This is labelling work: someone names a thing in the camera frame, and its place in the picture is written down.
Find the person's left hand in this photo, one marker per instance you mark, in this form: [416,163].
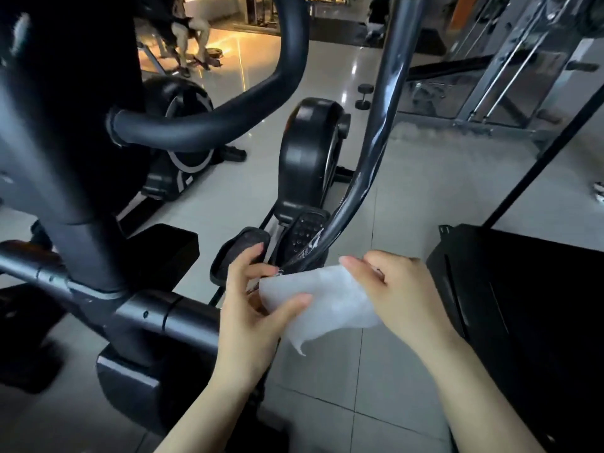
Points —
[245,339]

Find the person's right hand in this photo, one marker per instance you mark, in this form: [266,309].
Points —
[406,297]

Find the white wet wipe sheet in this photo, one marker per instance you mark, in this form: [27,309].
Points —
[321,306]

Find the black elliptical machine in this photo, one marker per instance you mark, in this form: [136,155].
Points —
[57,136]
[179,99]

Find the person's right forearm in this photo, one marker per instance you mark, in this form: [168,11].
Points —
[481,401]

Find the weight bench rack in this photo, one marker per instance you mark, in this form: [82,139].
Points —
[510,61]

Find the glossy black treadmill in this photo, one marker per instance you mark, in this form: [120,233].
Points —
[528,316]

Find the small black dumbbell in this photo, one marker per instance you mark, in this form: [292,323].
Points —
[363,92]

